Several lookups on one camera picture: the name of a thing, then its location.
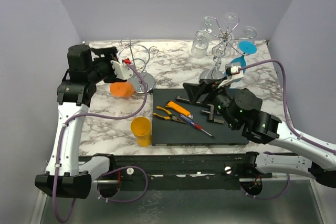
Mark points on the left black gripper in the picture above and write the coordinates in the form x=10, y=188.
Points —
x=110, y=54

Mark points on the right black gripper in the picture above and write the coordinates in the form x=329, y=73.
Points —
x=195, y=91

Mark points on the orange plastic goblet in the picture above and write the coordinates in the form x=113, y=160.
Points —
x=122, y=89

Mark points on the small chrome wire rack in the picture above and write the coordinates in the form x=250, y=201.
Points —
x=140, y=57

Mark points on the blue plastic goblet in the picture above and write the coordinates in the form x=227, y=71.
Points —
x=245, y=48

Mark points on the clear tumbler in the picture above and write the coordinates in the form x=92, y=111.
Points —
x=250, y=34

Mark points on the small clear wine glass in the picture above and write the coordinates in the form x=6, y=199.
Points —
x=220, y=51

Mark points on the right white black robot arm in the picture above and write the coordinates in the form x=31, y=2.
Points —
x=309, y=157

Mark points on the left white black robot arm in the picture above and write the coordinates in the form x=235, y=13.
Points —
x=86, y=67

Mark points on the tall chrome wine glass rack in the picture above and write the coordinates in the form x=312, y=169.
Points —
x=223, y=38

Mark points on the yellow utility knife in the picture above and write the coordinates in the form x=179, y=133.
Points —
x=179, y=109

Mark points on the red blue screwdriver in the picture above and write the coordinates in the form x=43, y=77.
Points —
x=190, y=122

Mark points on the dark grey tray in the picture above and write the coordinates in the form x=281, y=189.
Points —
x=171, y=133

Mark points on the yellow plastic cup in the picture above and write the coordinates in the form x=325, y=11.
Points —
x=141, y=128

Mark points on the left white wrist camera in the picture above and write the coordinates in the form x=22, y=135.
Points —
x=121, y=70

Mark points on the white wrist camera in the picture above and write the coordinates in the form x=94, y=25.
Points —
x=233, y=74
x=121, y=70

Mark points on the long black metal bracket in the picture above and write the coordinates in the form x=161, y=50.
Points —
x=212, y=116

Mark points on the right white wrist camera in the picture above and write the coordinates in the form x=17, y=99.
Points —
x=233, y=74

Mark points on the yellow handled pliers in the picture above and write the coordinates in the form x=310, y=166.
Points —
x=168, y=117

